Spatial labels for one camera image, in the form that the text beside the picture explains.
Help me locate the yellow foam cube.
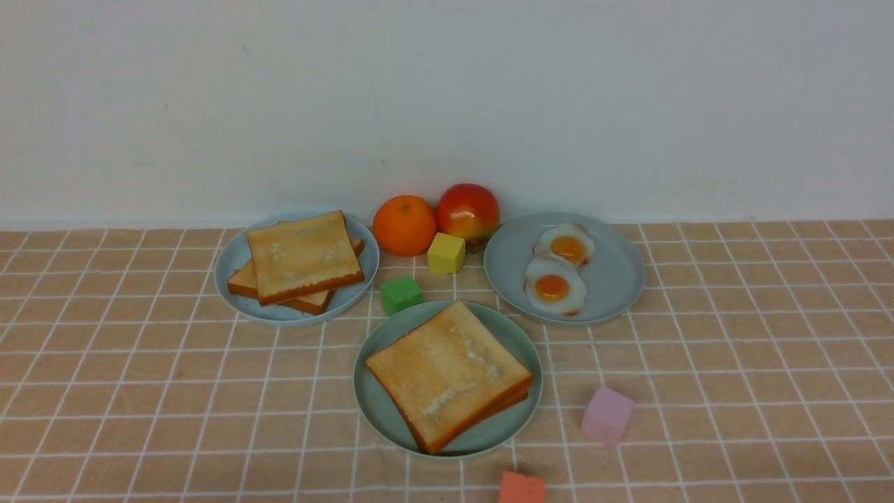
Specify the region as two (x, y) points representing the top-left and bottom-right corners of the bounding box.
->
(427, 232), (466, 276)

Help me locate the red yellow apple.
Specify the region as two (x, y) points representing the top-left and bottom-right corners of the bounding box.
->
(435, 184), (501, 242)

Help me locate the orange fruit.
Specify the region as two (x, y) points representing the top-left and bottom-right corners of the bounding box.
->
(372, 194), (437, 257)

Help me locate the green foam cube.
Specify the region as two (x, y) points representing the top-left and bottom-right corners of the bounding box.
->
(380, 276), (424, 316)

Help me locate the front fried egg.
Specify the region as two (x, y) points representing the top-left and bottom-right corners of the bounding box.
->
(523, 254), (587, 317)

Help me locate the fried egg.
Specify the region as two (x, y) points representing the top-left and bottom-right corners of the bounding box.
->
(532, 223), (595, 268)
(523, 254), (587, 317)

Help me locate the rear fried egg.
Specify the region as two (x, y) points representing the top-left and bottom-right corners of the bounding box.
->
(532, 223), (595, 268)

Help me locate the blue plate with bread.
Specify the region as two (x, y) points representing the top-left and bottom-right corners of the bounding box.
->
(214, 214), (382, 327)

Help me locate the blue plate with eggs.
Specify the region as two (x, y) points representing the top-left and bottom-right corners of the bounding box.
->
(483, 212), (646, 326)

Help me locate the green centre plate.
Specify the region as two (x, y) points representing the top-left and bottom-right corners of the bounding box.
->
(353, 300), (544, 460)

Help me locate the pink foam cube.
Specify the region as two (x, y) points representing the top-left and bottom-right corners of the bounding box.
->
(580, 386), (636, 449)

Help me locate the orange-red foam cube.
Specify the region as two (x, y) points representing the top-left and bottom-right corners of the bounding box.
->
(497, 471), (546, 503)

